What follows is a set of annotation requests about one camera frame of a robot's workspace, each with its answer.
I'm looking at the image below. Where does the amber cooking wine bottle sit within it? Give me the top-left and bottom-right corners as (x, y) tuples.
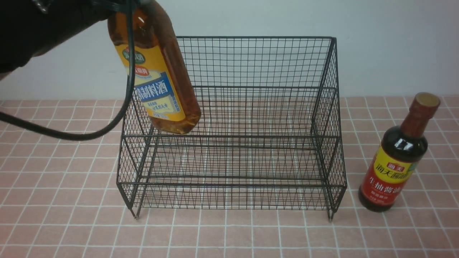
(108, 0), (202, 135)

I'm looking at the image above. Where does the dark soy sauce bottle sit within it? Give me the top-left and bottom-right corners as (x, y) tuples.
(358, 92), (441, 212)

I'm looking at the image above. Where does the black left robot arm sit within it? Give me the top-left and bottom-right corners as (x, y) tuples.
(0, 0), (113, 78)

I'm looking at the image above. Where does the black wire mesh rack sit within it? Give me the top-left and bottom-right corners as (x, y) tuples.
(116, 36), (347, 220)

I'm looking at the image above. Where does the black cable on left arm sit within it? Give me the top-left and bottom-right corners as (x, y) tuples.
(0, 0), (137, 141)

